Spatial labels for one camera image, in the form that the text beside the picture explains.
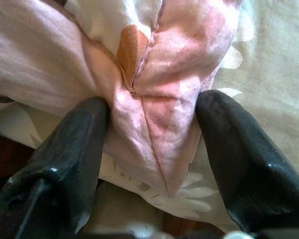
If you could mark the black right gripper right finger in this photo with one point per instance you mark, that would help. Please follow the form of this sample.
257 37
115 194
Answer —
244 161

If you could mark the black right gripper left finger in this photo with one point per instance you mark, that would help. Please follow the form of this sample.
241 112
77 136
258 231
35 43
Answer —
64 161

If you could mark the pink cartoon print blanket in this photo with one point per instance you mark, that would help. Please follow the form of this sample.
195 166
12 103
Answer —
164 62

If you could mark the grey floral bed sheet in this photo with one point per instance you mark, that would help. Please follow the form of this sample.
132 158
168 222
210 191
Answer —
276 87

